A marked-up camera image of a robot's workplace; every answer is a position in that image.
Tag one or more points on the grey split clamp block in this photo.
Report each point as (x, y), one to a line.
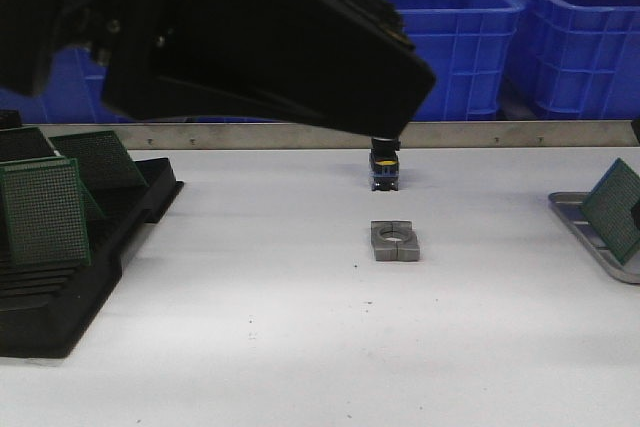
(394, 241)

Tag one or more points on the green perfboard front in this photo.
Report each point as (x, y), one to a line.
(43, 206)

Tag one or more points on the blue crate right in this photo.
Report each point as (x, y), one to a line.
(577, 59)

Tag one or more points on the steel table edge rail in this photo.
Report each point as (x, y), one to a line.
(417, 135)

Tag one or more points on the red emergency stop button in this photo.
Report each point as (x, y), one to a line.
(384, 164)

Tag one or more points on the blue crate centre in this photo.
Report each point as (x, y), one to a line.
(465, 42)

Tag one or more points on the black slotted board rack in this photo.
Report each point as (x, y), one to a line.
(46, 308)

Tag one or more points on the green perfboard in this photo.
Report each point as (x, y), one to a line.
(43, 206)
(609, 208)
(24, 144)
(104, 163)

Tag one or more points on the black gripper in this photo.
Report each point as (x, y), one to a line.
(33, 31)

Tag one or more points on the blue crate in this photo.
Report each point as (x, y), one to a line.
(73, 95)
(465, 42)
(577, 59)

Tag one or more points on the silver metal tray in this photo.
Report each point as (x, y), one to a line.
(566, 205)

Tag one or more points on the blue crate left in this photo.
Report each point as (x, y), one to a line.
(73, 95)

